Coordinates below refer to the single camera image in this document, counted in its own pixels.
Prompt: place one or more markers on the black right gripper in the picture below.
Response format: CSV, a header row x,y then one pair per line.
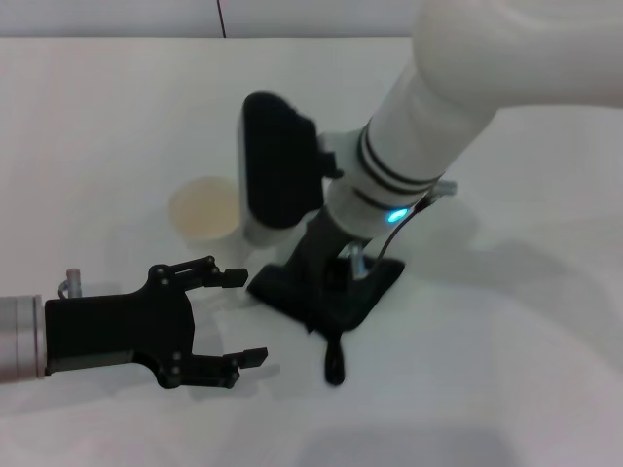
x,y
316,248

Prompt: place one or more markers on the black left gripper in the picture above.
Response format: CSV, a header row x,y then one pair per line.
x,y
121,331

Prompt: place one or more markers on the dark blue rag with loop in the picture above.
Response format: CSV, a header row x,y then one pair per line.
x,y
360,301

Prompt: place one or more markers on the translucent plastic cup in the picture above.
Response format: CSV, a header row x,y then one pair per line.
x,y
204,209

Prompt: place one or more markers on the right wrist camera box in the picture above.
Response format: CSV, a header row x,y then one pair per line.
x,y
277,170

